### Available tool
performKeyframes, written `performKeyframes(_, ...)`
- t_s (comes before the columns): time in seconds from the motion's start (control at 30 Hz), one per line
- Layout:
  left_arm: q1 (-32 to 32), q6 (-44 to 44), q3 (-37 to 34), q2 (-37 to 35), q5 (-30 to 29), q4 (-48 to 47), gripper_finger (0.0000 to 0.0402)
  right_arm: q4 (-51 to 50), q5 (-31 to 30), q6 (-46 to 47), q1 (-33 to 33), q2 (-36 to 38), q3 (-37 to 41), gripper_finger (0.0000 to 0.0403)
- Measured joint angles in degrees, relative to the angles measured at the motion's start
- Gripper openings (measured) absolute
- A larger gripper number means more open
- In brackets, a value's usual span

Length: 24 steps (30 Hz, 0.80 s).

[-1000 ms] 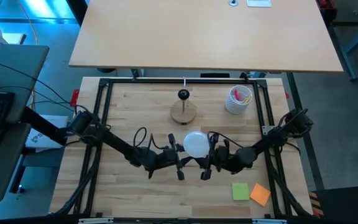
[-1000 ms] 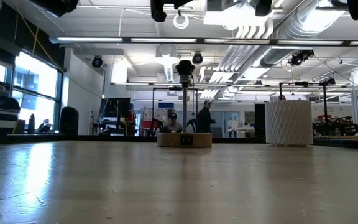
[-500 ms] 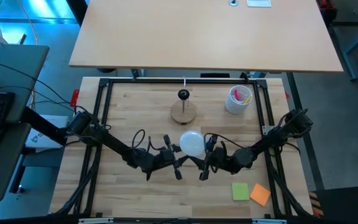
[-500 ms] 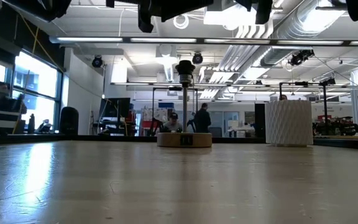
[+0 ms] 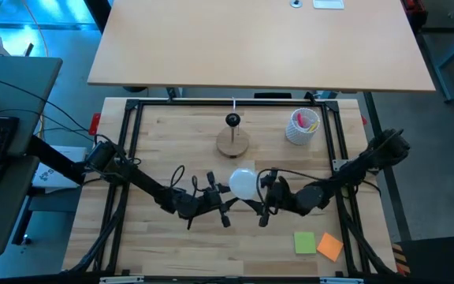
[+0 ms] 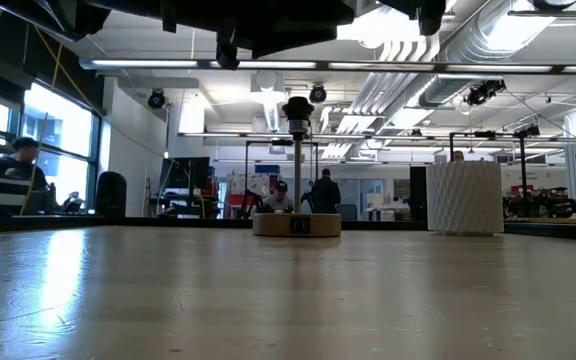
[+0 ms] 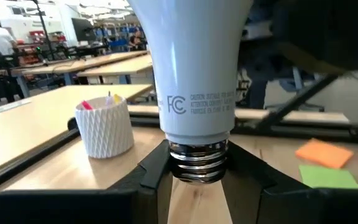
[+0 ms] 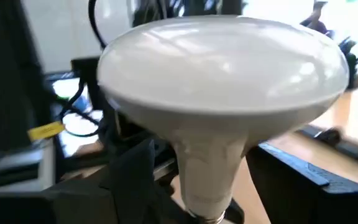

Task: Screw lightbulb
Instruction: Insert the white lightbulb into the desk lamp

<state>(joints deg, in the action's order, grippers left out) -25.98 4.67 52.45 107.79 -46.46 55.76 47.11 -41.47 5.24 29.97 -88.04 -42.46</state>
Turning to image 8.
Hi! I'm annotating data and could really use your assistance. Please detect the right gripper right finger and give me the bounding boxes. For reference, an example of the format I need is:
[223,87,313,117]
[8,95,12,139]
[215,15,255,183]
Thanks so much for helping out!
[246,141,358,224]

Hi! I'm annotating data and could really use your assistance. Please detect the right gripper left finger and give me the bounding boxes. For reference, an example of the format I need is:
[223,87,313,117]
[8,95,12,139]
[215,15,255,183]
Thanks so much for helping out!
[0,138,186,224]

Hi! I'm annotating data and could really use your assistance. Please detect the white reflector lightbulb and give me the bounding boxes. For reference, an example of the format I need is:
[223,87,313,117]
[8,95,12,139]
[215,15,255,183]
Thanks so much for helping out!
[96,14,351,224]

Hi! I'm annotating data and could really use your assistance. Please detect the grey side desk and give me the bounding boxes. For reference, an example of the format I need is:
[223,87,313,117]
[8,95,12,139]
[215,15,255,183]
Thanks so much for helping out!
[0,138,57,192]

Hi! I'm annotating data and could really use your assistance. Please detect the yellow tag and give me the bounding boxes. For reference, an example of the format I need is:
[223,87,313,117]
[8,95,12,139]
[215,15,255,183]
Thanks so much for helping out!
[27,120,66,142]

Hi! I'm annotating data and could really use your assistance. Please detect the black computer monitor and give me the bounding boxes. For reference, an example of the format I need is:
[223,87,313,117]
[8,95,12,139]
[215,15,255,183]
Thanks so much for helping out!
[0,0,54,153]

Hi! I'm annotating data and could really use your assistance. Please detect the black cable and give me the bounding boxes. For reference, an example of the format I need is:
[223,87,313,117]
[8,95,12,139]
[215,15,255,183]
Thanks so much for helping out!
[88,0,108,50]

